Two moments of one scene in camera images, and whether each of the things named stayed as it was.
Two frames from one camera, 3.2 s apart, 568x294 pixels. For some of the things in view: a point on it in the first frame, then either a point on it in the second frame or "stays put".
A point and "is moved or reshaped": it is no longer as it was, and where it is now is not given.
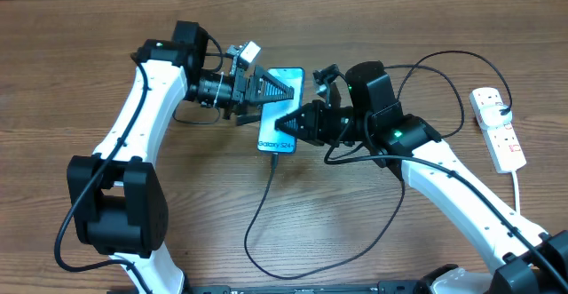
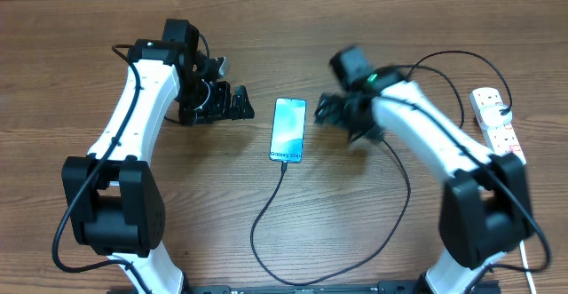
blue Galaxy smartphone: [270, 138] is moved or reshaped
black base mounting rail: [384, 288] stays put
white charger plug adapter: [492, 116] stays put
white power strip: [502, 143] stays put
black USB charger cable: [402, 186] -> [334, 276]
